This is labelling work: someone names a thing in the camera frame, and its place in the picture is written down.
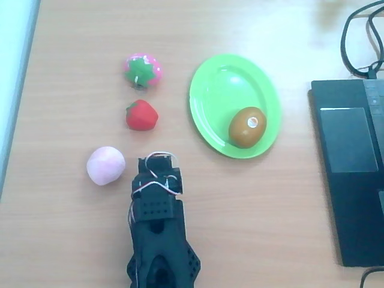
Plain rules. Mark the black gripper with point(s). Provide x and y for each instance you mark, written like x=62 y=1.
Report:
x=156 y=165

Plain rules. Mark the red toy strawberry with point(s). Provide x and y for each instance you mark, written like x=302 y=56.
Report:
x=141 y=117

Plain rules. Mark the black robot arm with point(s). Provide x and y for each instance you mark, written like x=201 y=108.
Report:
x=156 y=240

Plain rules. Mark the pink toy strawberry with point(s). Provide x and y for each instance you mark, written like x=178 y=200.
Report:
x=142 y=70

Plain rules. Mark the green oval plate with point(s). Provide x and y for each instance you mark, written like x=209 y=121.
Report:
x=228 y=90

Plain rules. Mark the pale pink toy peach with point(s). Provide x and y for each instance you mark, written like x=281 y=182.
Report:
x=105 y=165

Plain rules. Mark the brown toy kiwi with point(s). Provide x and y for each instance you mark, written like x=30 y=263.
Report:
x=247 y=127

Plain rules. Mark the black laptop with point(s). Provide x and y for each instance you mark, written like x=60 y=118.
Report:
x=348 y=180

